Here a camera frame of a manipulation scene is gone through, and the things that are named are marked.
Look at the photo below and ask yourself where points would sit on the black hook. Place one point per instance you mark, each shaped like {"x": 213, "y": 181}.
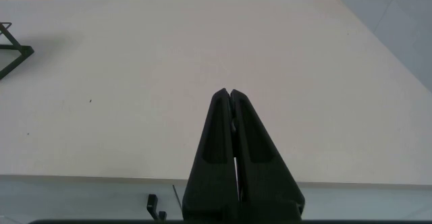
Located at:
{"x": 153, "y": 207}

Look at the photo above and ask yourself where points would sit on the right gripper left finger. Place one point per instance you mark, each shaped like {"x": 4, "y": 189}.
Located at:
{"x": 212, "y": 183}

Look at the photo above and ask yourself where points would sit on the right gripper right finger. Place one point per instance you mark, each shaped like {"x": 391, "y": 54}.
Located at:
{"x": 266, "y": 183}

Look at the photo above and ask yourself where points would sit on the black metal rack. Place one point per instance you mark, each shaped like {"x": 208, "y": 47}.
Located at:
{"x": 20, "y": 50}

